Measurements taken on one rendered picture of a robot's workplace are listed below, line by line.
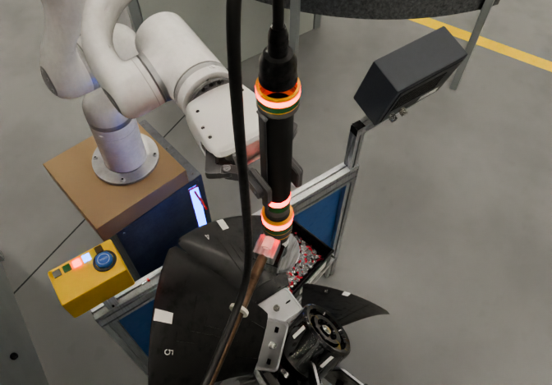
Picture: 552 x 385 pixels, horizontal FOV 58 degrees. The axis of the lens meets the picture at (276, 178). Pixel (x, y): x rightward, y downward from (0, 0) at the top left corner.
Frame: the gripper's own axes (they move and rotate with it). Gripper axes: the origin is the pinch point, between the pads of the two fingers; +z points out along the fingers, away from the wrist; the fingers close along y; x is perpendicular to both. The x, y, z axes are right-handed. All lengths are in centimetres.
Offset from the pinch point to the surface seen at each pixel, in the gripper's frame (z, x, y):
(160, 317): -1.1, -21.7, 19.6
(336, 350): 14.3, -40.6, -3.5
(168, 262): -8.2, -21.5, 14.6
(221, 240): -20, -48, 1
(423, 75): -29, -43, -67
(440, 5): -98, -104, -165
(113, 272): -32, -59, 24
